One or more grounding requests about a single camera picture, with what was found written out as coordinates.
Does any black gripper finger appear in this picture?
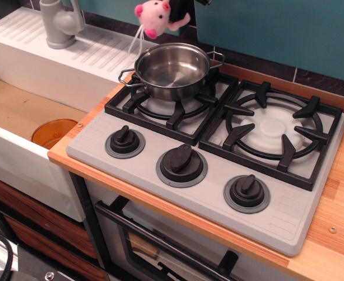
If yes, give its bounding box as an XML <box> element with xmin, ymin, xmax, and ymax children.
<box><xmin>169</xmin><ymin>0</ymin><xmax>189</xmax><ymax>23</ymax></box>

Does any pink stuffed pig toy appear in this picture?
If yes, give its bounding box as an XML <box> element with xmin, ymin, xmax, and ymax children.
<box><xmin>127</xmin><ymin>0</ymin><xmax>192</xmax><ymax>64</ymax></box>

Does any stainless steel pan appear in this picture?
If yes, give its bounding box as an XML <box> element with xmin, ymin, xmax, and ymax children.
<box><xmin>118</xmin><ymin>43</ymin><xmax>226</xmax><ymax>101</ymax></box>

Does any white left burner cap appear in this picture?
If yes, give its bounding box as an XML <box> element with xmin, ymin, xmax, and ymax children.
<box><xmin>142</xmin><ymin>97</ymin><xmax>203</xmax><ymax>116</ymax></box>

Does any white burner cap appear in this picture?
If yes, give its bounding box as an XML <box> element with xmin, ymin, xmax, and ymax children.
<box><xmin>142</xmin><ymin>97</ymin><xmax>203</xmax><ymax>116</ymax></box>
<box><xmin>231</xmin><ymin>103</ymin><xmax>312</xmax><ymax>155</ymax></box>

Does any black left burner grate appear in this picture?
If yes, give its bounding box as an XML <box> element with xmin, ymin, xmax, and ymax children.
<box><xmin>104</xmin><ymin>68</ymin><xmax>239</xmax><ymax>145</ymax></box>

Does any black burner grate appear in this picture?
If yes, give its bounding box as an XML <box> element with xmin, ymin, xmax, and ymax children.
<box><xmin>104</xmin><ymin>68</ymin><xmax>239</xmax><ymax>145</ymax></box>
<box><xmin>199</xmin><ymin>80</ymin><xmax>344</xmax><ymax>191</ymax></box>

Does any grey toy faucet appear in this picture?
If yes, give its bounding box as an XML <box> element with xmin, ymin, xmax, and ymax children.
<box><xmin>39</xmin><ymin>0</ymin><xmax>85</xmax><ymax>49</ymax></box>

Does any black left stove knob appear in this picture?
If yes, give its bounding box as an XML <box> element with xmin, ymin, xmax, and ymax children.
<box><xmin>104</xmin><ymin>125</ymin><xmax>145</xmax><ymax>159</ymax></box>

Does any black stove knob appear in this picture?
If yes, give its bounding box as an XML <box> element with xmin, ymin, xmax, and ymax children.
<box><xmin>156</xmin><ymin>144</ymin><xmax>208</xmax><ymax>189</ymax></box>
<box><xmin>223</xmin><ymin>174</ymin><xmax>271</xmax><ymax>214</ymax></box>
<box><xmin>104</xmin><ymin>125</ymin><xmax>145</xmax><ymax>159</ymax></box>

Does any white right burner cap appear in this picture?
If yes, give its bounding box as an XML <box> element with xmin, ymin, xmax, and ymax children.
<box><xmin>231</xmin><ymin>103</ymin><xmax>312</xmax><ymax>155</ymax></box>

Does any black middle stove knob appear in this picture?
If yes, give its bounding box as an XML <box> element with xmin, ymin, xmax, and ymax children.
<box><xmin>156</xmin><ymin>144</ymin><xmax>208</xmax><ymax>189</ymax></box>

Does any black right burner grate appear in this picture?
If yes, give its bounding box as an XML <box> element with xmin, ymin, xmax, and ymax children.
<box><xmin>199</xmin><ymin>80</ymin><xmax>344</xmax><ymax>191</ymax></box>

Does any white toy sink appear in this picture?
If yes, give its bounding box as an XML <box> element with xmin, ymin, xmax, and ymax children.
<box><xmin>0</xmin><ymin>8</ymin><xmax>132</xmax><ymax>222</ymax></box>

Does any grey toy stove top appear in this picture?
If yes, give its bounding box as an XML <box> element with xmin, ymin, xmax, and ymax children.
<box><xmin>66</xmin><ymin>78</ymin><xmax>344</xmax><ymax>258</ymax></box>

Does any black right stove knob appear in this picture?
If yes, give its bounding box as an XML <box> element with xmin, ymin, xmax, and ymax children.
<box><xmin>223</xmin><ymin>174</ymin><xmax>271</xmax><ymax>214</ymax></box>

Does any toy oven door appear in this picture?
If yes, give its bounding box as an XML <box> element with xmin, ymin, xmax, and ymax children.
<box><xmin>85</xmin><ymin>180</ymin><xmax>307</xmax><ymax>281</ymax></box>

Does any wooden drawer cabinet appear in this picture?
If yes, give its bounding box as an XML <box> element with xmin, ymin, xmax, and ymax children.
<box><xmin>0</xmin><ymin>181</ymin><xmax>107</xmax><ymax>280</ymax></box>

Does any black oven door handle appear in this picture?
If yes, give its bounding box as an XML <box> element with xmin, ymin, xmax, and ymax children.
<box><xmin>94</xmin><ymin>196</ymin><xmax>238</xmax><ymax>280</ymax></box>

